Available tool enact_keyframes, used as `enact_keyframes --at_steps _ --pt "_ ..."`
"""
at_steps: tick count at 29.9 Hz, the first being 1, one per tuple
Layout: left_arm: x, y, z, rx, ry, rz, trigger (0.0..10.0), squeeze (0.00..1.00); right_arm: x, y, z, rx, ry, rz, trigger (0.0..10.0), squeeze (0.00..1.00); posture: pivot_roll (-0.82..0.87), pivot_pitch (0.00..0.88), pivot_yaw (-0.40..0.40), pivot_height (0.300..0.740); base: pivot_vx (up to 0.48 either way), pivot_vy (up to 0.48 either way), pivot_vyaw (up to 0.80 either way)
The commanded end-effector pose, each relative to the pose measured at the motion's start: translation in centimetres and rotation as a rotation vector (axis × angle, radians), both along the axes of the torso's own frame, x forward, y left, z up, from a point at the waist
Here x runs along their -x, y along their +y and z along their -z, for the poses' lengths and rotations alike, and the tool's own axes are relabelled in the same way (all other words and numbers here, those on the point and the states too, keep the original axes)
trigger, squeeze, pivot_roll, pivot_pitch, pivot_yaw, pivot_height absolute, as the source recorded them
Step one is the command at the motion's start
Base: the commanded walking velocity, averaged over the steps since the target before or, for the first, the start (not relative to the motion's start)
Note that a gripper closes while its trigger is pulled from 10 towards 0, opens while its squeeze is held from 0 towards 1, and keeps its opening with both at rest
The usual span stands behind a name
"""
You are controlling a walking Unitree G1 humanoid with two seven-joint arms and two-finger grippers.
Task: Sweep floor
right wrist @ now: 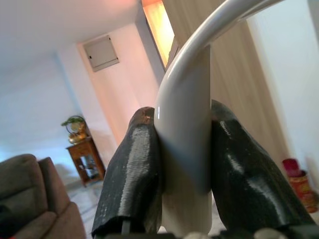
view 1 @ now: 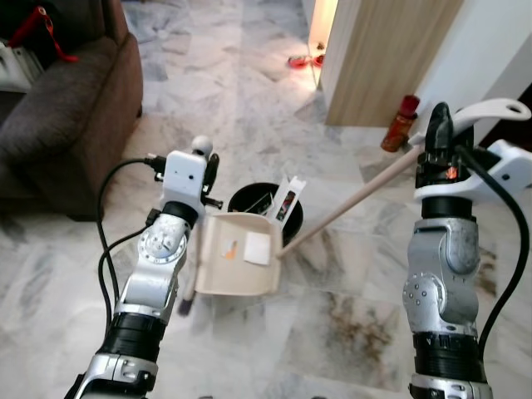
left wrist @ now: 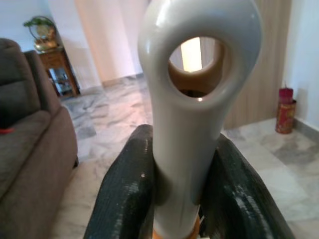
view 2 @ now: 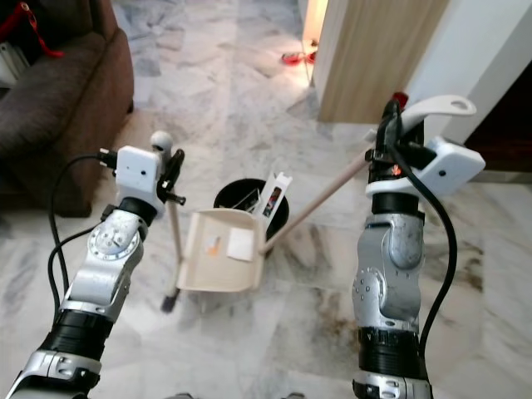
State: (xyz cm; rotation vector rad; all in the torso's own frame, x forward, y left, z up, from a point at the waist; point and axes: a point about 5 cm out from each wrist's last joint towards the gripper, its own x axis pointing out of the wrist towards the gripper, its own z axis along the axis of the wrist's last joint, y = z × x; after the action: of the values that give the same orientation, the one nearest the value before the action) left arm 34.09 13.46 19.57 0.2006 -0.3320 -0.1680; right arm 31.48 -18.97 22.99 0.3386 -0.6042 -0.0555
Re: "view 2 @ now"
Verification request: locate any white cardboard package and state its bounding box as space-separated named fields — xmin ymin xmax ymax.
xmin=258 ymin=171 xmax=293 ymax=219

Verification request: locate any small red floor item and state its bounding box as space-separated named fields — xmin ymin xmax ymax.
xmin=281 ymin=48 xmax=318 ymax=67

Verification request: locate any light wooden door panel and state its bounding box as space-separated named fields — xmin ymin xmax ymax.
xmin=316 ymin=0 xmax=451 ymax=126

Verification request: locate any cream long handled dustpan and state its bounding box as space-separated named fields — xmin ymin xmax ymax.
xmin=178 ymin=94 xmax=477 ymax=294

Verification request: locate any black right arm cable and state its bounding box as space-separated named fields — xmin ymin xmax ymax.
xmin=395 ymin=137 xmax=460 ymax=354

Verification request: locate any white item on sofa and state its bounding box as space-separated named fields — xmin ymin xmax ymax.
xmin=0 ymin=40 xmax=24 ymax=88

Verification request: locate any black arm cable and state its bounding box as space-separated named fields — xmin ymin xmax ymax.
xmin=395 ymin=137 xmax=460 ymax=354
xmin=48 ymin=150 xmax=119 ymax=300

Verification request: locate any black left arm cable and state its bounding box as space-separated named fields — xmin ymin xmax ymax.
xmin=48 ymin=150 xmax=119 ymax=300

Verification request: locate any red strap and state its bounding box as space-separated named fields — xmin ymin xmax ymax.
xmin=2 ymin=0 xmax=66 ymax=59

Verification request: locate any black round waste bin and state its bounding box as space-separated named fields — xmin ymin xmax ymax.
xmin=214 ymin=178 xmax=292 ymax=239

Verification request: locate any wooden handled broom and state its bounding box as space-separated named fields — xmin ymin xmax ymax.
xmin=150 ymin=130 xmax=185 ymax=314

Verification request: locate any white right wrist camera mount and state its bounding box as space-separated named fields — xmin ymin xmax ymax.
xmin=366 ymin=135 xmax=486 ymax=200

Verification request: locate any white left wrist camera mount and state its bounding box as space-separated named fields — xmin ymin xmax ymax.
xmin=115 ymin=145 xmax=163 ymax=204

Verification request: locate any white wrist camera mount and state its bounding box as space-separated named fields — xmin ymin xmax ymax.
xmin=115 ymin=145 xmax=163 ymax=204
xmin=366 ymin=135 xmax=486 ymax=200

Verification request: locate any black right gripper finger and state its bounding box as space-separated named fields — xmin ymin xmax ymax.
xmin=377 ymin=98 xmax=404 ymax=149

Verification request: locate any white paper square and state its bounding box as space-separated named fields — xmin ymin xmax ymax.
xmin=226 ymin=228 xmax=257 ymax=262

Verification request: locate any dark brown sofa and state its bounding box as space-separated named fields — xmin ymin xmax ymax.
xmin=0 ymin=0 xmax=135 ymax=219

